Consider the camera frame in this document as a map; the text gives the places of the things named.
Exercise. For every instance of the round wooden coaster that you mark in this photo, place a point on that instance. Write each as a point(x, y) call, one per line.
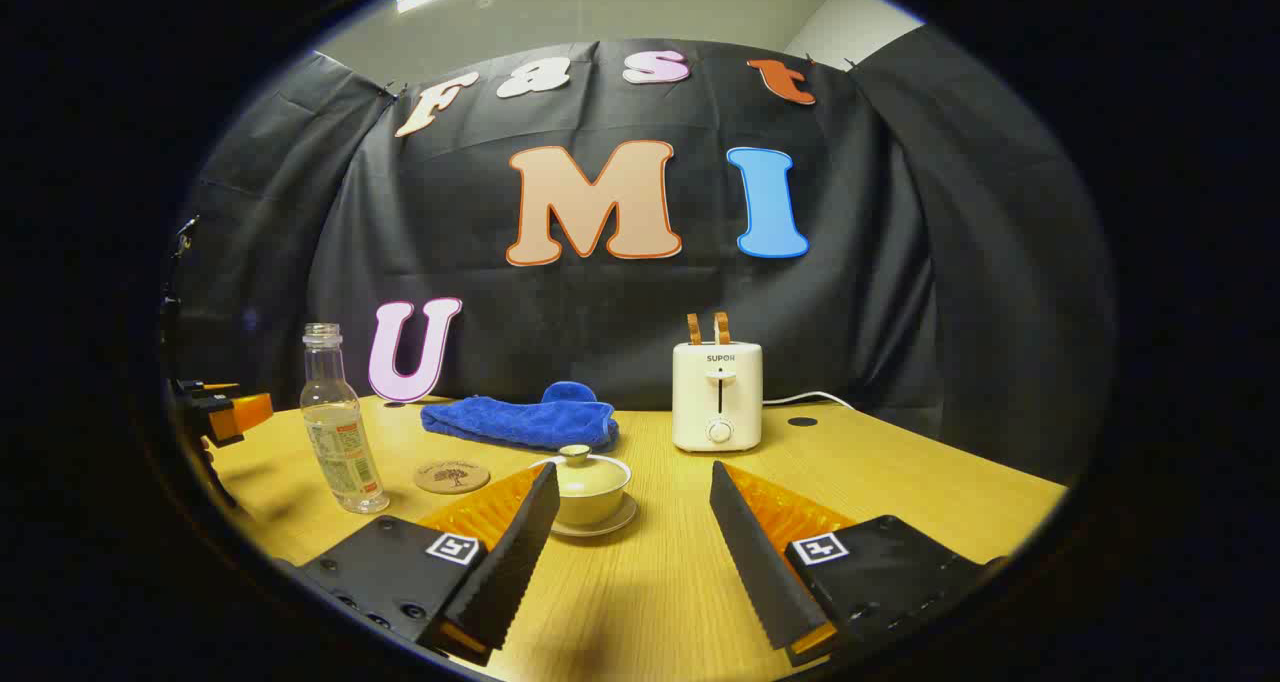
point(452, 476)

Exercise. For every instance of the black backdrop cloth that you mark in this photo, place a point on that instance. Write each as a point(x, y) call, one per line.
point(620, 312)

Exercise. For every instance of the white toaster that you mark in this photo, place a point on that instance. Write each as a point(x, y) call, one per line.
point(716, 392)

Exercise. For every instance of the clear plastic water bottle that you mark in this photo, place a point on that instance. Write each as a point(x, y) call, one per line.
point(340, 442)

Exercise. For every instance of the cream teacup lid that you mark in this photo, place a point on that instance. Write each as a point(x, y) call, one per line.
point(585, 472)

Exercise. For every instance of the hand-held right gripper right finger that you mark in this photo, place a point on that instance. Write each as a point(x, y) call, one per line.
point(755, 562)

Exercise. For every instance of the cream ceramic saucer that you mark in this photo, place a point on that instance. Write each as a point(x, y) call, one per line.
point(610, 530)

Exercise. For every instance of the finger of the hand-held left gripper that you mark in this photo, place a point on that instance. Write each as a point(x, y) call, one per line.
point(245, 414)

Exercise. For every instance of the blue towel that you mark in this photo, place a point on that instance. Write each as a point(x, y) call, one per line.
point(520, 422)

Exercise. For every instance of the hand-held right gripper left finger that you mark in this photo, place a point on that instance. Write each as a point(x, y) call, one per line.
point(510, 562)

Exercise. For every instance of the cream ceramic teacup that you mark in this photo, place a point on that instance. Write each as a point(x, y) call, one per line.
point(595, 507)

